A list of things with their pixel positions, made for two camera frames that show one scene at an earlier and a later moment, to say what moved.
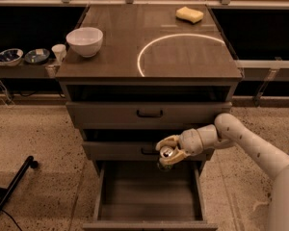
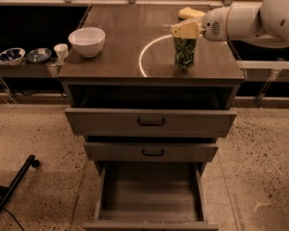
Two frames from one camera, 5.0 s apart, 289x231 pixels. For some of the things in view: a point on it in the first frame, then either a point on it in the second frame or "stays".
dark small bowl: [37, 56] stays
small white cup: [60, 51] stays
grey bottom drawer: [138, 195] stays
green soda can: [166, 152] to [184, 51]
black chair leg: [6, 193] stays
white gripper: [188, 141] to [214, 24]
